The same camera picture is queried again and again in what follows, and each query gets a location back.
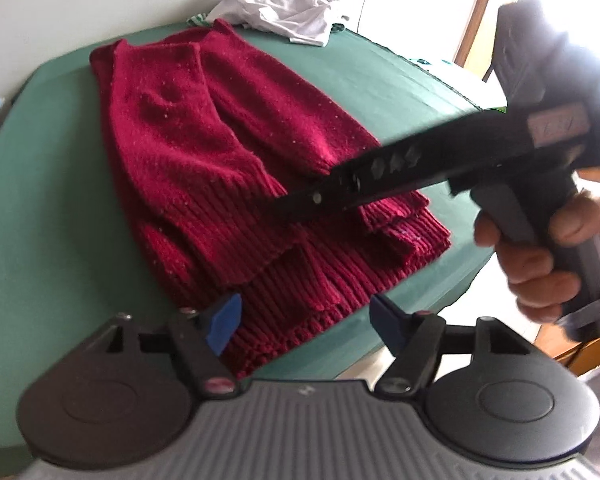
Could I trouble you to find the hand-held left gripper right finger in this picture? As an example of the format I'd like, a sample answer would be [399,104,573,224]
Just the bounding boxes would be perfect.
[370,294,523,396]

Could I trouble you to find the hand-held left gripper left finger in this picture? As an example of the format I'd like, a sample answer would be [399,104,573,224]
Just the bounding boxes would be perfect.
[104,292,243,401]

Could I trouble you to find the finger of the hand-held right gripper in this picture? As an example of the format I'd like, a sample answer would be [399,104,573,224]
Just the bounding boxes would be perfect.
[267,107,536,221]

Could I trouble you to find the red knitted sweater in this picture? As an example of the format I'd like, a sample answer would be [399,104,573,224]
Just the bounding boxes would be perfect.
[90,19,453,380]

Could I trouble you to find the person's right hand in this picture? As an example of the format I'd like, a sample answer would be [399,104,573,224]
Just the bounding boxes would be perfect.
[474,182,600,323]

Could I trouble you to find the white garment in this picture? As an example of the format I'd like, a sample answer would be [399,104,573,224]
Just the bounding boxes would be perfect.
[207,0,348,47]

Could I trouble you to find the wooden furniture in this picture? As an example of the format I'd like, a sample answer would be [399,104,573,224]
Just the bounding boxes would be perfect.
[535,322,600,377]

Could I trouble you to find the green table cover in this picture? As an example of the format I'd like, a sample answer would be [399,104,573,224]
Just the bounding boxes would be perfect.
[0,25,508,476]

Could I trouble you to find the green striped garment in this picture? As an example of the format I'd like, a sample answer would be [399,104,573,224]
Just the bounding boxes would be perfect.
[187,12,349,35]

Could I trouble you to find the wooden frame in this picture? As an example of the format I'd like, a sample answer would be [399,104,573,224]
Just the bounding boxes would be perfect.
[452,0,503,68]

